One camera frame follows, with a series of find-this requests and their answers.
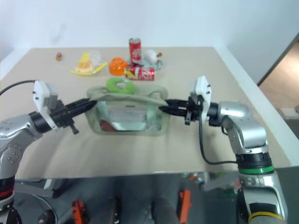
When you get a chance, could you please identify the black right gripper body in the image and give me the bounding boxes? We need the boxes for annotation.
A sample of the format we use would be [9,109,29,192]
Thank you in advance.
[184,96,203,126]

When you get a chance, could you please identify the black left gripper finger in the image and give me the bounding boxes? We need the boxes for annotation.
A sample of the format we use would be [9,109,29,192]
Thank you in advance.
[62,98,92,110]
[69,100,98,117]

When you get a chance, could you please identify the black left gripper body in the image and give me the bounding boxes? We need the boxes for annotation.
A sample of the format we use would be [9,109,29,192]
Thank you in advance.
[48,99,79,135]

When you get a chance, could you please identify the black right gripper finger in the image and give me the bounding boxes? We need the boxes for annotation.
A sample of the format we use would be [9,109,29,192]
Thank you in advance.
[159,105,188,117]
[164,98,189,107]

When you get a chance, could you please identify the green pouch with clear window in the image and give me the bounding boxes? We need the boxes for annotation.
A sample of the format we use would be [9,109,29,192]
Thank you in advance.
[86,84,170,137]

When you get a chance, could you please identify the red item inside pouch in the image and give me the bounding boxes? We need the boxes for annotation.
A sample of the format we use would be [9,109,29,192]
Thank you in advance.
[100,119,115,132]

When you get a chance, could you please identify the silver packet inside pouch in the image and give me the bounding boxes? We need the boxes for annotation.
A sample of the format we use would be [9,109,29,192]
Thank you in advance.
[107,106,147,132]

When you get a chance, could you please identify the white plush toy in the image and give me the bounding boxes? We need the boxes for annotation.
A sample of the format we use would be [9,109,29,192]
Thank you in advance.
[143,49,160,64]

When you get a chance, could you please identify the yellow snack bag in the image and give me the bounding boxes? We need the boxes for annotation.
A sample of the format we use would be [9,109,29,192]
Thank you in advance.
[70,52,108,76]

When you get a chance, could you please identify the short red cola can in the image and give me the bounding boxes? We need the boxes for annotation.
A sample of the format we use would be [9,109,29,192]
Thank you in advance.
[123,66,156,81]

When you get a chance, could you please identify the clear crumpled plastic bag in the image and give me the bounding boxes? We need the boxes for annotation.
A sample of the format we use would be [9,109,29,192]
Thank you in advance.
[89,49,106,66]

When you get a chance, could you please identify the orange ball toy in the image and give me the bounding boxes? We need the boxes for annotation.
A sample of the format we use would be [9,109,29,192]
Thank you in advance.
[108,57,130,77]

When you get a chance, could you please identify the tall red cola can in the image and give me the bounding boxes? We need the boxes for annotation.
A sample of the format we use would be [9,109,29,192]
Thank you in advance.
[128,37,142,68]

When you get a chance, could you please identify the orange clamp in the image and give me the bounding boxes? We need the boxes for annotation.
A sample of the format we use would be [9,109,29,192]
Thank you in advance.
[178,189,192,223]
[71,199,85,224]

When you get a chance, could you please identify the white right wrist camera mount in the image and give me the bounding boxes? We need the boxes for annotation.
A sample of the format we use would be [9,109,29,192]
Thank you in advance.
[188,75,213,122]

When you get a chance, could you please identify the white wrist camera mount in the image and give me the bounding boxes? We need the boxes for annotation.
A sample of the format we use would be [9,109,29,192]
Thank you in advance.
[188,75,213,122]
[32,80,59,131]

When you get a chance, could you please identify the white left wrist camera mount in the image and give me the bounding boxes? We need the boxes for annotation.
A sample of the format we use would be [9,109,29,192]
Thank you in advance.
[32,80,59,131]

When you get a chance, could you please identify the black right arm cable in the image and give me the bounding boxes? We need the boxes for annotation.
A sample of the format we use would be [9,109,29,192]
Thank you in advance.
[197,99,238,165]

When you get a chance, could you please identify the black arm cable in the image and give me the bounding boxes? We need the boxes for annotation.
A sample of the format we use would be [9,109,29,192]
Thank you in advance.
[197,99,238,165]
[0,80,36,96]

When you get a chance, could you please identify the green plush ring keychain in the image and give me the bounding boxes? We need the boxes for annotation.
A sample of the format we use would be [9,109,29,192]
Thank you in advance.
[105,77,136,95]

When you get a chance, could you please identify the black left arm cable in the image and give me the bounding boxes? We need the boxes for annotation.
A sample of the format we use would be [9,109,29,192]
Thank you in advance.
[0,80,36,96]

